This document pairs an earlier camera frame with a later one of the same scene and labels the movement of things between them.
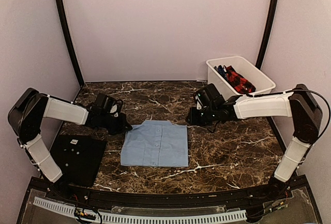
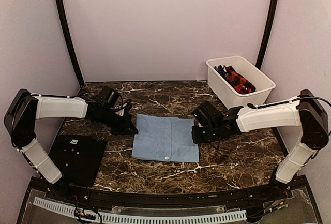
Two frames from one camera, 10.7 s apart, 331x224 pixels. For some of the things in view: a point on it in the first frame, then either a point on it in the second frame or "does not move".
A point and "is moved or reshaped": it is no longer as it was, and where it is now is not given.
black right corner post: (271, 18) does not move
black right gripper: (193, 120) to (196, 137)
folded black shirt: (78, 158) does not move
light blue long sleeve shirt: (155, 143) is moved or reshaped
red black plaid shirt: (242, 85) does not move
